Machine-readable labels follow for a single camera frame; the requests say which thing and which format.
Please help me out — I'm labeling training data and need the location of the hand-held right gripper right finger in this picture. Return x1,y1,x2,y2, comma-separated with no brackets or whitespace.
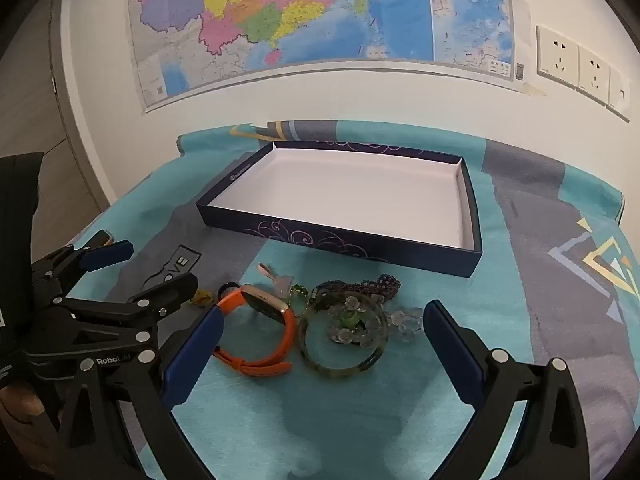
422,300,591,480

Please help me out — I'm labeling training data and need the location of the white wall socket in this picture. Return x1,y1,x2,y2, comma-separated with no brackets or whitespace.
576,45,612,106
536,25,581,90

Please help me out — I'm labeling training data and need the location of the person's left hand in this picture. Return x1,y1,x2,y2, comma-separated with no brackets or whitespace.
0,382,61,433

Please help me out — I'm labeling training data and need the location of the teal and grey printed blanket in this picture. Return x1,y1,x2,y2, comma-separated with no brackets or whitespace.
60,120,640,480

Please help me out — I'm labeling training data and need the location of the mottled green bangle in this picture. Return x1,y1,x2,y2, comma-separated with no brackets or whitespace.
298,290,390,375

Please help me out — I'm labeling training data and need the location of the purple beaded bracelet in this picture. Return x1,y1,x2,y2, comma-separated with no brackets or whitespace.
312,273,402,306

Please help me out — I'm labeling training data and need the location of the clear crystal bead bracelet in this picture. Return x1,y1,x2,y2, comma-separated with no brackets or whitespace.
327,296,426,346

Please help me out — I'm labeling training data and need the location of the colourful wall map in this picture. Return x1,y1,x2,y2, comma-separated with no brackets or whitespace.
127,0,516,113

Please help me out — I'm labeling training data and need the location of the white wall switch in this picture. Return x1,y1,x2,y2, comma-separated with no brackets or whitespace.
606,67,632,122

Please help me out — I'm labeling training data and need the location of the orange smart watch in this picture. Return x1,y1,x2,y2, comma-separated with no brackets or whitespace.
212,284,297,377

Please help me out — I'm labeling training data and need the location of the dark blue shallow box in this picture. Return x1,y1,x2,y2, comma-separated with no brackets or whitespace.
195,140,483,279

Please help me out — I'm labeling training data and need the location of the pink pendant charm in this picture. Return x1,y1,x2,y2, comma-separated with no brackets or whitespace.
256,261,296,291

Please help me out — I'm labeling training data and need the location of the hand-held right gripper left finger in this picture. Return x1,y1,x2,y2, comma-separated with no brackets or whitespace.
55,302,226,480

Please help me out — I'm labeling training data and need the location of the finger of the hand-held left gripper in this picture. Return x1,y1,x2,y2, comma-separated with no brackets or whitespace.
31,231,135,301
52,274,198,341

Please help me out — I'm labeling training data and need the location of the grey wooden door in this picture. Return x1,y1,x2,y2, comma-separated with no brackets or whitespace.
0,0,111,221

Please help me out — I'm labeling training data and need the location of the green gem ring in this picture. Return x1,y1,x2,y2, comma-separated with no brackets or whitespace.
287,284,313,316

